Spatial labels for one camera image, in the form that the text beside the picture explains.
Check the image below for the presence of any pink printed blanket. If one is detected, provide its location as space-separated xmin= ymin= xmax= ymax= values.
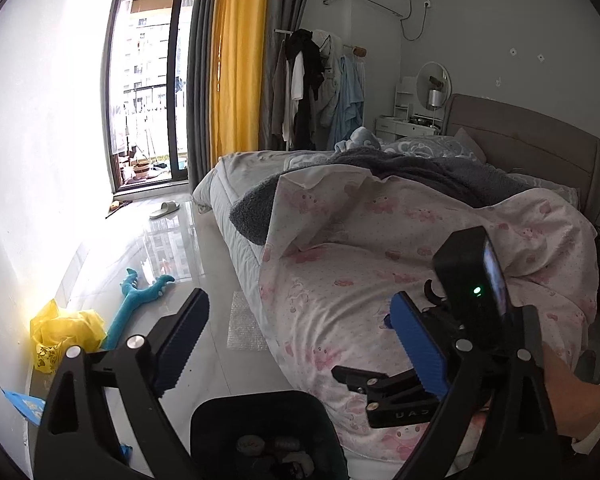
xmin=259 ymin=167 xmax=599 ymax=464

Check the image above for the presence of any grey fleece blanket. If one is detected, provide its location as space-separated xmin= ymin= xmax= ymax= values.
xmin=229 ymin=149 xmax=537 ymax=246

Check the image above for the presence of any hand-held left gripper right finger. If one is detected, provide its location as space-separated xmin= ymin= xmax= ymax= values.
xmin=390 ymin=291 xmax=576 ymax=480

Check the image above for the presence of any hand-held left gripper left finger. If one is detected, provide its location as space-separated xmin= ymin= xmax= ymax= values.
xmin=32 ymin=287 xmax=211 ymax=480

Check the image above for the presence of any yellow curtain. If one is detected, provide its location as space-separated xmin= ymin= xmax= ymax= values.
xmin=209 ymin=0 xmax=272 ymax=171

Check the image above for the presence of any teal plush toy stick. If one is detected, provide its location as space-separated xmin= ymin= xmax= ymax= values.
xmin=100 ymin=268 xmax=176 ymax=352

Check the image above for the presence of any brown bed headboard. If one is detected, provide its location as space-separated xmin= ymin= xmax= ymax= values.
xmin=442 ymin=94 xmax=600 ymax=222

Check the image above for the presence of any dark grey curtain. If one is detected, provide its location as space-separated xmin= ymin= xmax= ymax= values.
xmin=186 ymin=0 xmax=224 ymax=187

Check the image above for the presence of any wall clothes rail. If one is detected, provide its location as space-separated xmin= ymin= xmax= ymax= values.
xmin=275 ymin=29 xmax=369 ymax=59

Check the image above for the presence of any light blue garment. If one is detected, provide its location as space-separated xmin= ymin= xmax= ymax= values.
xmin=327 ymin=55 xmax=366 ymax=151

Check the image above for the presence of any black framed glass door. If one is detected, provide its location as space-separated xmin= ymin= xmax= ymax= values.
xmin=111 ymin=0 xmax=203 ymax=195

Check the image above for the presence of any bubble wrap sheet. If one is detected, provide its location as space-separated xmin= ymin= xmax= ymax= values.
xmin=226 ymin=290 xmax=270 ymax=352

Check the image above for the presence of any person's right forearm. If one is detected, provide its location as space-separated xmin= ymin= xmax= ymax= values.
xmin=542 ymin=342 xmax=600 ymax=456

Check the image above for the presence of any black garment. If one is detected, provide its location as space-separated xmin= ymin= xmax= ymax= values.
xmin=286 ymin=29 xmax=327 ymax=149

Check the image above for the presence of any yellow plastic bag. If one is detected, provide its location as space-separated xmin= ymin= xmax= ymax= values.
xmin=30 ymin=299 xmax=106 ymax=374

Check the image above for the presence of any pale slipper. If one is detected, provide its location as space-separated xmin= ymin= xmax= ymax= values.
xmin=149 ymin=201 xmax=180 ymax=220

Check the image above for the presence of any white dresser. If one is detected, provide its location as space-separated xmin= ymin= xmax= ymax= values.
xmin=375 ymin=76 xmax=444 ymax=142

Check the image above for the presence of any grey coat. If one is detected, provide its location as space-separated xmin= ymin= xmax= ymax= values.
xmin=267 ymin=45 xmax=294 ymax=144

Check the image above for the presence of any black trash bin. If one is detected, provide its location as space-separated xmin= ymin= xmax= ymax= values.
xmin=190 ymin=391 xmax=349 ymax=480

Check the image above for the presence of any blue patterned pillow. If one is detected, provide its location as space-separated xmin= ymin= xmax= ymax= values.
xmin=382 ymin=135 xmax=486 ymax=164

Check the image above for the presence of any light blue plush cloth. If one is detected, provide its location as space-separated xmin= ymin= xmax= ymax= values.
xmin=335 ymin=126 xmax=384 ymax=154

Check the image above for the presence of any white garment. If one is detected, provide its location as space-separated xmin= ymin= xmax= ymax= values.
xmin=290 ymin=52 xmax=307 ymax=102

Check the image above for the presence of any round mirror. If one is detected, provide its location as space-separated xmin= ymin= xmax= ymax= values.
xmin=416 ymin=62 xmax=452 ymax=112

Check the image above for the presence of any air conditioner cable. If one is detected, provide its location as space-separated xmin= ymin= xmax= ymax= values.
xmin=399 ymin=0 xmax=432 ymax=42

